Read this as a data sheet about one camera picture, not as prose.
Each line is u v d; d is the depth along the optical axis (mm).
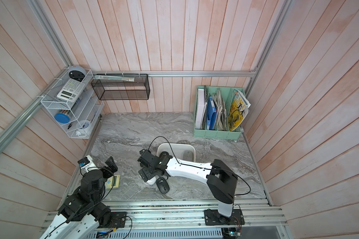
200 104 906
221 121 1006
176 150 1004
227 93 1044
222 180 448
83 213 490
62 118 752
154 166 612
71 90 776
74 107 732
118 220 729
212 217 730
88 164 601
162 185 825
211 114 937
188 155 928
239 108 986
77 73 805
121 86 1040
